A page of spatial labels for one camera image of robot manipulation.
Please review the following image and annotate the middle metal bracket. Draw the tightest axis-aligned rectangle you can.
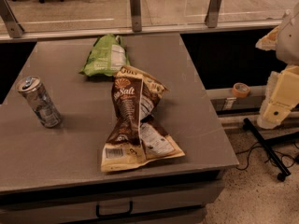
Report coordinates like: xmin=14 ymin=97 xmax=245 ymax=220
xmin=130 ymin=0 xmax=142 ymax=32

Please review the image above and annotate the silver drink can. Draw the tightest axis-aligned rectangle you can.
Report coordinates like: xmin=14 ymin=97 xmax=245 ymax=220
xmin=17 ymin=76 xmax=62 ymax=128

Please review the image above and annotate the orange tape roll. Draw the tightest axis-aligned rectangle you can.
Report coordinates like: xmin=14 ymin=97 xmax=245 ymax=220
xmin=232 ymin=82 xmax=250 ymax=98

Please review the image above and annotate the green chip bag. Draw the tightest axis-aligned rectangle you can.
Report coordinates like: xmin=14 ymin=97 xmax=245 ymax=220
xmin=79 ymin=34 xmax=130 ymax=77

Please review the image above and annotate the brown chip bag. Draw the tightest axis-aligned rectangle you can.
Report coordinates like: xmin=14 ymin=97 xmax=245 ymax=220
xmin=101 ymin=65 xmax=184 ymax=172

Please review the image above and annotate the metal bracket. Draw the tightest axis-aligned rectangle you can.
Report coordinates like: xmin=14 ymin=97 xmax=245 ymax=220
xmin=205 ymin=0 xmax=222 ymax=28
xmin=0 ymin=0 xmax=24 ymax=38
xmin=130 ymin=0 xmax=142 ymax=32

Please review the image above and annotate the black drawer handle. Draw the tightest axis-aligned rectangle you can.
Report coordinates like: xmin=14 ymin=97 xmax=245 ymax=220
xmin=95 ymin=201 xmax=134 ymax=219

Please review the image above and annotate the black stand base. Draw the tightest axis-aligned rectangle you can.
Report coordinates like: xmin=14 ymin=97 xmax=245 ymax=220
xmin=243 ymin=118 xmax=299 ymax=182

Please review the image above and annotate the grey cabinet drawer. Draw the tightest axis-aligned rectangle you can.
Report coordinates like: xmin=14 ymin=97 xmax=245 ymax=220
xmin=0 ymin=180 xmax=224 ymax=224

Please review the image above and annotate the left metal bracket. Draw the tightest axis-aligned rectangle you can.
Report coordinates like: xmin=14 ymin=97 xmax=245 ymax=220
xmin=0 ymin=0 xmax=24 ymax=38

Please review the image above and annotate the right metal bracket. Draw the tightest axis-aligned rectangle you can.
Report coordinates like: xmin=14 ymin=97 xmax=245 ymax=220
xmin=205 ymin=0 xmax=222 ymax=28

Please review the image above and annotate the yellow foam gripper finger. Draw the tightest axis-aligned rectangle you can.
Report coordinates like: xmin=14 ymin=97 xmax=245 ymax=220
xmin=257 ymin=65 xmax=299 ymax=129
xmin=255 ymin=26 xmax=278 ymax=50

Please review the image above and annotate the black floor cable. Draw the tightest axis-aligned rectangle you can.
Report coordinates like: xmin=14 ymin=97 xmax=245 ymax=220
xmin=235 ymin=139 xmax=299 ymax=172

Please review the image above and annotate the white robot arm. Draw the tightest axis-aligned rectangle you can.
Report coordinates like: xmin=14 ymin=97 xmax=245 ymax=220
xmin=255 ymin=4 xmax=299 ymax=129

